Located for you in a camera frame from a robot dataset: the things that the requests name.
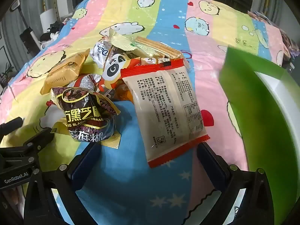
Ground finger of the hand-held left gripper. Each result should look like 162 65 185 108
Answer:
0 127 54 167
0 118 24 134

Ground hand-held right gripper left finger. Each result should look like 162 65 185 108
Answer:
23 142 104 225

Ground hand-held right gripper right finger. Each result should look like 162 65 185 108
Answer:
197 142 276 225

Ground dark brown sesame packet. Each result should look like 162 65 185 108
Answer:
50 85 121 149

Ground green plastic bin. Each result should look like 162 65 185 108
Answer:
219 47 300 225

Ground beige snack packet red edges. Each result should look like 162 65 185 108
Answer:
120 58 209 168

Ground yellow orange snack packet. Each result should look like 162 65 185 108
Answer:
39 49 91 96

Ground red white snack packet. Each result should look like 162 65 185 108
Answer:
67 74 104 92

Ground orange panda snack packet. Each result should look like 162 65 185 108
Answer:
97 47 170 105

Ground white blue snack packet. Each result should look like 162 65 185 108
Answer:
90 37 115 69

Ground pale gold wafer packet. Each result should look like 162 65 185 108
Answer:
109 27 191 73

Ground potted plant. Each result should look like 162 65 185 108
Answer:
0 62 14 87

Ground black stand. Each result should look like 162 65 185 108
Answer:
10 1 39 50

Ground pile of clothes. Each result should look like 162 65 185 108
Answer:
40 17 72 50

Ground white container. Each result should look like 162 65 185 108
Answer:
39 8 57 32

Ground patterned cloth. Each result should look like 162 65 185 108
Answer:
248 10 300 61

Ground striped cartoon printed blanket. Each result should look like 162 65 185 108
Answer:
0 0 292 225

